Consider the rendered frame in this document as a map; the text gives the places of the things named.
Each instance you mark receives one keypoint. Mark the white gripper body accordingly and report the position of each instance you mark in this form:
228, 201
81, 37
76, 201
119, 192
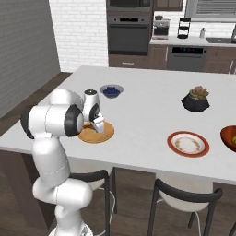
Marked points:
99, 123

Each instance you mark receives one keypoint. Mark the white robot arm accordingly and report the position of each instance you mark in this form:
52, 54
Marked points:
49, 153

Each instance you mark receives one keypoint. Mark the brown chicken drumstick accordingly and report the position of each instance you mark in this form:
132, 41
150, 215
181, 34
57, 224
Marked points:
88, 125

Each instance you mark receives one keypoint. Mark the blue bowl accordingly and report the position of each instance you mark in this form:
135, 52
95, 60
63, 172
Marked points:
111, 91

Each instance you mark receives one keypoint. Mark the yellow lemon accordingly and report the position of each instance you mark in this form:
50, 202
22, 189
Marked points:
233, 140

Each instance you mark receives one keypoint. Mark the round wooden plate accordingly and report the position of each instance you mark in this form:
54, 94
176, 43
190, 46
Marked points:
98, 136

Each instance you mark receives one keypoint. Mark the black and white chair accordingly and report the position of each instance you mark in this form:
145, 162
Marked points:
184, 196
104, 178

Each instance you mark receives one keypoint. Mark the brown cupboard under oven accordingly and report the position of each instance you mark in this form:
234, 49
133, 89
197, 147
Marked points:
129, 61

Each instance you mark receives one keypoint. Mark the brown base cupboard run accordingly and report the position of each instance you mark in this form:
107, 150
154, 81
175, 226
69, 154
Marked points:
219, 60
158, 56

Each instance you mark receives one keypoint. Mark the red rimmed white plate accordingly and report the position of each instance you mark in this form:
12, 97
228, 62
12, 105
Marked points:
188, 143

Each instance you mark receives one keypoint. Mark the succulent in black pot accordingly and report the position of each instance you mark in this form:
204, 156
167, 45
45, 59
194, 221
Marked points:
195, 101

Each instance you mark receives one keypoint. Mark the grey dishwasher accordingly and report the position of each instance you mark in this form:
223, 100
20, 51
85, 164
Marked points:
186, 59

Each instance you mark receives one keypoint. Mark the silver coffee machine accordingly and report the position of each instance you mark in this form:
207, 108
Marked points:
161, 28

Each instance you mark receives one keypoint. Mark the black microwave oven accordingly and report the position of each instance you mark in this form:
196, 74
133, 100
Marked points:
129, 4

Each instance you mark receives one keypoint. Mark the dark red plate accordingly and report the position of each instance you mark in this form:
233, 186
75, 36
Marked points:
226, 136

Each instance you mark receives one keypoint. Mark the white soap bottle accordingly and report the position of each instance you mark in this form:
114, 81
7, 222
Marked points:
202, 33

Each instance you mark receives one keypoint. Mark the dark sink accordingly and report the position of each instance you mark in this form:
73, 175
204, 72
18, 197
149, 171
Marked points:
219, 40

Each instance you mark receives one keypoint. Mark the window with grey blinds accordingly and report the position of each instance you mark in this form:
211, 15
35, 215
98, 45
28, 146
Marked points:
212, 9

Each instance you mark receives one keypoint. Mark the black wall oven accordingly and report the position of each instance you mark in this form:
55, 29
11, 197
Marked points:
129, 35

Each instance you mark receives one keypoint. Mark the brown wall cupboard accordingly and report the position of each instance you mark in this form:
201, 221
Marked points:
168, 4

